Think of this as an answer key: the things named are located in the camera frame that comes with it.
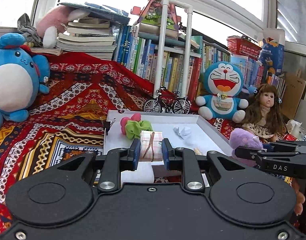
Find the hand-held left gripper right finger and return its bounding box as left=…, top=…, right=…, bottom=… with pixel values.
left=162, top=138, right=251, bottom=193

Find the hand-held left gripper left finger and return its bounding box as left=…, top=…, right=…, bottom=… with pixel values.
left=55, top=138, right=141, bottom=193

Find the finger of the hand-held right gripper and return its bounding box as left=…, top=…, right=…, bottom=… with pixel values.
left=234, top=146, right=262, bottom=167
left=262, top=140, right=301, bottom=151

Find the purple plush toy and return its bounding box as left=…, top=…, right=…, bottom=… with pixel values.
left=229, top=128, right=264, bottom=158

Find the pink checked soft block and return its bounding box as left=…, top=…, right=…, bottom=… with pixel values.
left=140, top=130, right=164, bottom=162

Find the green scrunchie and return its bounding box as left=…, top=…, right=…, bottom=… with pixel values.
left=125, top=120, right=153, bottom=140

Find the white paper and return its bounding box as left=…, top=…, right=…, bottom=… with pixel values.
left=173, top=126, right=191, bottom=139

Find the pink soft pouf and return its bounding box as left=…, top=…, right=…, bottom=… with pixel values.
left=120, top=113, right=141, bottom=135

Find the grey white tray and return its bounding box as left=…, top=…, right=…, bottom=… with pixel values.
left=103, top=110, right=234, bottom=183

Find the black binder clip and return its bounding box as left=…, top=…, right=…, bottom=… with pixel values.
left=103, top=119, right=116, bottom=135

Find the brown haired doll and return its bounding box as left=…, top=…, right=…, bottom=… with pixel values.
left=239, top=84, right=286, bottom=143

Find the toy bicycle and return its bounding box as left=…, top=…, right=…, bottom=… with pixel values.
left=144, top=86, right=191, bottom=115

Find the brown cardboard sheet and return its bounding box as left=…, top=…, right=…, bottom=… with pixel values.
left=283, top=72, right=306, bottom=120

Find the blue cat plush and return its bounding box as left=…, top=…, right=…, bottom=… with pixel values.
left=195, top=61, right=249, bottom=123

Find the patterned red blanket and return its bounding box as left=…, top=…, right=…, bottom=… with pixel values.
left=0, top=54, right=243, bottom=234

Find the blue printed carton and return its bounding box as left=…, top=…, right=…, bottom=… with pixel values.
left=258, top=37, right=285, bottom=77

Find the row of books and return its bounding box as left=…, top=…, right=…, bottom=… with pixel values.
left=113, top=25, right=286, bottom=98

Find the red basket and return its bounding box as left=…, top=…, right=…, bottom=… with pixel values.
left=226, top=35, right=262, bottom=60

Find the stack of books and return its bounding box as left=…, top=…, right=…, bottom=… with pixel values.
left=30, top=2, right=131, bottom=60

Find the blue round plush toy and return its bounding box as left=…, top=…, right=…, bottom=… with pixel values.
left=0, top=33, right=51, bottom=130

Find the pink paper house model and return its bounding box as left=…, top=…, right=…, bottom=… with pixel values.
left=130, top=0, right=186, bottom=40

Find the pink rabbit plush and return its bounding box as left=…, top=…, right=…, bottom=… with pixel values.
left=37, top=5, right=91, bottom=48

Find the grey cloth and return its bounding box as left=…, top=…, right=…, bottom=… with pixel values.
left=18, top=13, right=43, bottom=48

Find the white pipe frame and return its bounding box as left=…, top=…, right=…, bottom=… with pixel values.
left=154, top=0, right=194, bottom=98

